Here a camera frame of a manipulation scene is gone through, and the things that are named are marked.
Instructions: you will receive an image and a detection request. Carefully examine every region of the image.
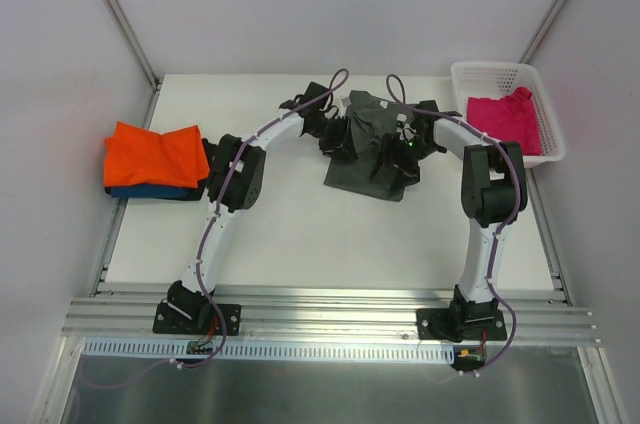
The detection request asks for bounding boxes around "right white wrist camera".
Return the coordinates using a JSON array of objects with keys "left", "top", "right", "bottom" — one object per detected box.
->
[{"left": 395, "top": 113, "right": 409, "bottom": 129}]

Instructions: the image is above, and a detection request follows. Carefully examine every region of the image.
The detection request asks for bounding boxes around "white plastic basket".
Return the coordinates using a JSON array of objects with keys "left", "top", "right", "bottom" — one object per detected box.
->
[{"left": 451, "top": 61, "right": 566, "bottom": 168}]

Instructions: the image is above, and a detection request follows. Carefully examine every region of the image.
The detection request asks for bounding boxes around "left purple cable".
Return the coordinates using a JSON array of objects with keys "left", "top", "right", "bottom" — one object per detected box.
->
[{"left": 77, "top": 67, "right": 351, "bottom": 389}]

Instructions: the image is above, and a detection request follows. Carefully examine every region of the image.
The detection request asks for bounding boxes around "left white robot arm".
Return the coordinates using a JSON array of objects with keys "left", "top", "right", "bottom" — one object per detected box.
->
[{"left": 153, "top": 69, "right": 348, "bottom": 336}]

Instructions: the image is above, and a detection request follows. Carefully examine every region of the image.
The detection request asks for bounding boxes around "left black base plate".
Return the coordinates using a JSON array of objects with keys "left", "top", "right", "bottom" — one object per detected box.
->
[{"left": 152, "top": 301, "right": 242, "bottom": 336}]

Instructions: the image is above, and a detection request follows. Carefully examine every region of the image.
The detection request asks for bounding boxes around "white slotted cable duct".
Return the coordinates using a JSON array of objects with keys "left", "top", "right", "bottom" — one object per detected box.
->
[{"left": 82, "top": 338, "right": 454, "bottom": 365}]

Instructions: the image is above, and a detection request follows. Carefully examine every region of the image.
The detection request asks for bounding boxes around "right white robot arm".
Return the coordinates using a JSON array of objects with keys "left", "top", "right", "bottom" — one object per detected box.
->
[{"left": 371, "top": 100, "right": 527, "bottom": 343}]

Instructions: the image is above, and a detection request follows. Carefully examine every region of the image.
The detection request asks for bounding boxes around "blue folded t shirt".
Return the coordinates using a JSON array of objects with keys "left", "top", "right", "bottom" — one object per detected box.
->
[{"left": 105, "top": 184, "right": 189, "bottom": 200}]

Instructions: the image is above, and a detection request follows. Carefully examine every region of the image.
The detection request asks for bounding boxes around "orange folded t shirt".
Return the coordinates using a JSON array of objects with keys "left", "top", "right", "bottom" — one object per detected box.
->
[{"left": 103, "top": 122, "right": 210, "bottom": 189}]

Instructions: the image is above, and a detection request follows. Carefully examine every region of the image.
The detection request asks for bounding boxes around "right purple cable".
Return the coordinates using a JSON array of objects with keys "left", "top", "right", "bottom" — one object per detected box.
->
[{"left": 384, "top": 72, "right": 519, "bottom": 379}]

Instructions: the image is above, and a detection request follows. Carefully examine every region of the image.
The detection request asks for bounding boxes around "pink t shirt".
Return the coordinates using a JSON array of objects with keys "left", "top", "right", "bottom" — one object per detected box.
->
[{"left": 467, "top": 87, "right": 543, "bottom": 156}]

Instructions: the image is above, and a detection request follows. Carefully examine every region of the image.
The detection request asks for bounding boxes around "aluminium mounting rail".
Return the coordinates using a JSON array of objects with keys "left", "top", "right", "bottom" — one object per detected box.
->
[{"left": 62, "top": 283, "right": 604, "bottom": 347}]

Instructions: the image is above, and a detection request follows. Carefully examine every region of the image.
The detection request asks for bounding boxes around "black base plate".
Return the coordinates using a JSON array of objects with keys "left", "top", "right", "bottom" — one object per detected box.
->
[
  {"left": 416, "top": 308, "right": 507, "bottom": 343},
  {"left": 152, "top": 301, "right": 242, "bottom": 336}
]

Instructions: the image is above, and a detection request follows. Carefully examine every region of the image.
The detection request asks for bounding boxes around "purple cable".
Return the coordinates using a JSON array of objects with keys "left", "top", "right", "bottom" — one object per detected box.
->
[
  {"left": 384, "top": 72, "right": 519, "bottom": 379},
  {"left": 77, "top": 67, "right": 351, "bottom": 389}
]

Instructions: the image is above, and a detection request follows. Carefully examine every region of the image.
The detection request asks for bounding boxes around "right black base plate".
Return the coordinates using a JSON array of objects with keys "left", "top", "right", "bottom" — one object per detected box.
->
[{"left": 416, "top": 308, "right": 507, "bottom": 343}]

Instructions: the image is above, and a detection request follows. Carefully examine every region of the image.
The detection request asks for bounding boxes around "dark grey t shirt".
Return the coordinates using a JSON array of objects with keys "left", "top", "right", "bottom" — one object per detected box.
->
[{"left": 324, "top": 90, "right": 413, "bottom": 202}]

